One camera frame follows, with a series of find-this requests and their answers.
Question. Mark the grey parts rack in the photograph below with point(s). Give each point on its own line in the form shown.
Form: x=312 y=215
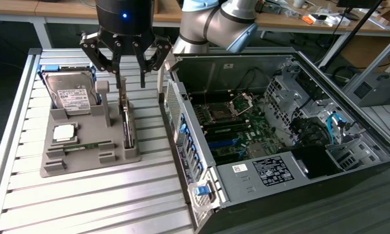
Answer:
x=91 y=134

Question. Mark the grey power supply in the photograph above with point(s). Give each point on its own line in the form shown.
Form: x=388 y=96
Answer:
x=233 y=185

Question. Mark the blue case latch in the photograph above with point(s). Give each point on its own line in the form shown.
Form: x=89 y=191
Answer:
x=201 y=190

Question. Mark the black RAM stick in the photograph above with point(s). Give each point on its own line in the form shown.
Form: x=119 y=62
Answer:
x=228 y=130

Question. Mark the blue expansion slot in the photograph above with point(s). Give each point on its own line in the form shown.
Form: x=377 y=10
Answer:
x=221 y=143

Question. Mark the black slanted pole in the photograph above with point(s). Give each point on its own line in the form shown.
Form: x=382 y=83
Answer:
x=352 y=34

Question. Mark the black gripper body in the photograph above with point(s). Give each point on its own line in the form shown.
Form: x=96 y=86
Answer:
x=125 y=19

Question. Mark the graphics card with metal bracket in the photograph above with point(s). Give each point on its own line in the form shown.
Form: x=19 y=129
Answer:
x=129 y=126

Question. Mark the grey computer tower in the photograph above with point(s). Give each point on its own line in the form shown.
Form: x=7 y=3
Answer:
x=377 y=90

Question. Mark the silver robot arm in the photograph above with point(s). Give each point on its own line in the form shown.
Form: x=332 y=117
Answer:
x=214 y=22

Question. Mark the aluminium slat table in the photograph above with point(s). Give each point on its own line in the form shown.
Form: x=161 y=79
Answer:
x=100 y=200

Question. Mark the white box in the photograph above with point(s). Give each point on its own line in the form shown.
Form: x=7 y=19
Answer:
x=336 y=22

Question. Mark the green RAM stick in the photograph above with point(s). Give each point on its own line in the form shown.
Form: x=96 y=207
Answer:
x=84 y=146

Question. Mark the black monitor with stand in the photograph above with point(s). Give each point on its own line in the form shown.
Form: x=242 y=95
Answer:
x=349 y=14

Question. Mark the hard disk in blue carrier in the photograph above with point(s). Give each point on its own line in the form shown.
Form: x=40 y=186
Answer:
x=69 y=85

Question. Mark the grey metal disk bay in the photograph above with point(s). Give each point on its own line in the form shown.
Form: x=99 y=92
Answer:
x=350 y=156

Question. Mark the CPU chip with silver lid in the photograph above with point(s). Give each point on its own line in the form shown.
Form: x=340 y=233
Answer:
x=64 y=133

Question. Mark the metal socket cover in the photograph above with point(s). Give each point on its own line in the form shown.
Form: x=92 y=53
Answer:
x=248 y=100

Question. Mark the grey chipset heat sink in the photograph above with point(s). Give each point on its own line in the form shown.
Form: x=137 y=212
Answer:
x=257 y=150

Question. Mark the CPU socket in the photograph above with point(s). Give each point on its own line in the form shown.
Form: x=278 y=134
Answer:
x=221 y=113

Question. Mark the wooden desk with grey frame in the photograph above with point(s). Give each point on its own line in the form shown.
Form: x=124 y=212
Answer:
x=19 y=9

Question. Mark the white cup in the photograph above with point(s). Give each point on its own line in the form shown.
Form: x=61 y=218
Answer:
x=300 y=3

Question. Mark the perforated metal drive cage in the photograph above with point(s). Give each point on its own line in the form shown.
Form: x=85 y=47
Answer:
x=280 y=109

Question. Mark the black open PC case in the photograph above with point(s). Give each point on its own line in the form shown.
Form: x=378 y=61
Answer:
x=312 y=207

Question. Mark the orange and black box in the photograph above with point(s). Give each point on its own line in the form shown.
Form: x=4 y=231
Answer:
x=310 y=19

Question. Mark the grey metal device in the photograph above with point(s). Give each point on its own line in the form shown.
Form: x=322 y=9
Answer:
x=273 y=7

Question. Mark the green motherboard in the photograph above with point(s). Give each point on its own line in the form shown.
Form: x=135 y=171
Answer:
x=268 y=129

